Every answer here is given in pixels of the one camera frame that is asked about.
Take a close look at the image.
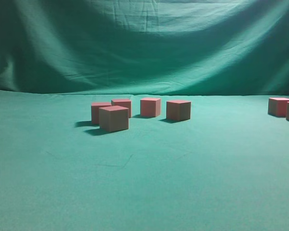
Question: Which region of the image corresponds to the pink cube placed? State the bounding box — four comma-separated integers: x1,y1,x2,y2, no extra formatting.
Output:
99,105,129,132
91,102,111,125
111,99,131,118
166,100,191,121
140,98,161,117

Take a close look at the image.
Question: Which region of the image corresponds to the pink cube far column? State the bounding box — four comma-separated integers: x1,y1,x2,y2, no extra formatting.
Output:
268,97,289,117

